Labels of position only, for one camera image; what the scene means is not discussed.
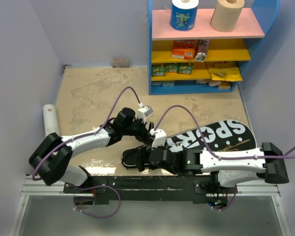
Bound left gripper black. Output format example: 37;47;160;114
122;116;160;145

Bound white shuttlecock tube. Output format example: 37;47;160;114
42;104;60;136

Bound black sport racket bag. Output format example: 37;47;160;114
121;119;258;173

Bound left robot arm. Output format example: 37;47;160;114
29;106;153;193

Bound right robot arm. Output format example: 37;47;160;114
136;143;289;193

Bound green box left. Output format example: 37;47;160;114
151;64;166;77

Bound green box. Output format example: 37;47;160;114
165;63;179;73
151;64;166;77
177;62;193;75

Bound small pink eraser box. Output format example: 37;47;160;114
112;58;130;68

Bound green box middle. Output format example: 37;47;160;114
165;63;179;73

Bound green box right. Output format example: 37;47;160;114
177;62;193;75

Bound orange snack box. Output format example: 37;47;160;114
171;40;196;60

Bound blue shelf unit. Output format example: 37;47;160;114
147;0;281;95

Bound yellow snack bag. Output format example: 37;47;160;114
207;61;242;82

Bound silver snack bag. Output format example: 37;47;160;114
194;39;210;62

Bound blue wrapped paper roll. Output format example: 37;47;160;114
170;0;199;31

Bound brown paper towel roll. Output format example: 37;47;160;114
210;0;245;32

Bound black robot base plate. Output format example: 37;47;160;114
63;175;239;206

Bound aluminium rail frame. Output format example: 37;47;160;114
8;65;292;236

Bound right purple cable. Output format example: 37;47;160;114
154;105;295;212

